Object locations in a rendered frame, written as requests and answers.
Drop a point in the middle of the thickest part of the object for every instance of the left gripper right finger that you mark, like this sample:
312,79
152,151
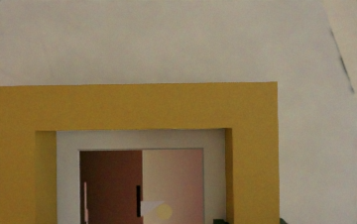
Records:
282,221

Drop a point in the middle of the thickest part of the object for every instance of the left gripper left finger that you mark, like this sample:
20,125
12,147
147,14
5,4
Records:
219,221

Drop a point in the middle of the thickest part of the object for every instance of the yellow picture frame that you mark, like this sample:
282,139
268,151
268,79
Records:
111,171

